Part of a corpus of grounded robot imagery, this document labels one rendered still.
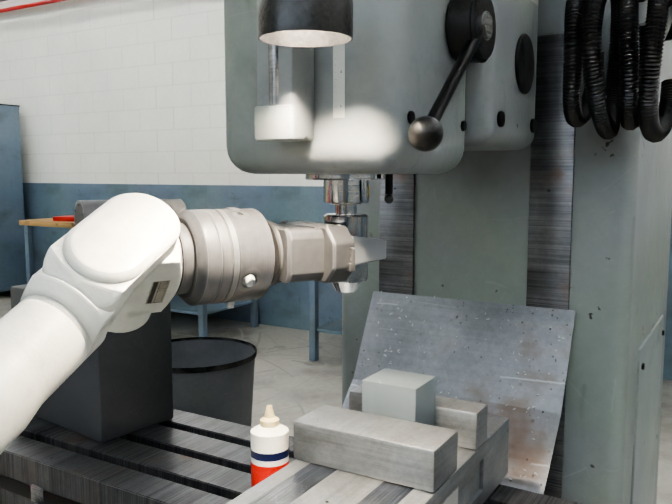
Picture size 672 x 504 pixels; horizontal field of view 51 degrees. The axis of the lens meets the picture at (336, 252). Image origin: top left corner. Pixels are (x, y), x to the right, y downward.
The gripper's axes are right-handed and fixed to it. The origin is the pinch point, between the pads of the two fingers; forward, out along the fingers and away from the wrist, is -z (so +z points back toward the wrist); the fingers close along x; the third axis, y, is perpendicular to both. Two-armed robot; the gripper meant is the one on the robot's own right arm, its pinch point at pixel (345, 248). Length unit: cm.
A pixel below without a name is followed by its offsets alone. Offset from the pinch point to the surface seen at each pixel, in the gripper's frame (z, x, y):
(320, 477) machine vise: 8.1, -7.8, 20.4
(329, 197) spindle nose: 2.4, -0.4, -5.4
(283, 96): 11.2, -6.3, -14.4
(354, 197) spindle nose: 0.6, -2.3, -5.4
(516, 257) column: -36.7, 9.0, 4.1
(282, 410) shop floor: -146, 269, 122
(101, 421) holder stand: 17.6, 30.0, 24.5
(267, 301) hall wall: -245, 467, 101
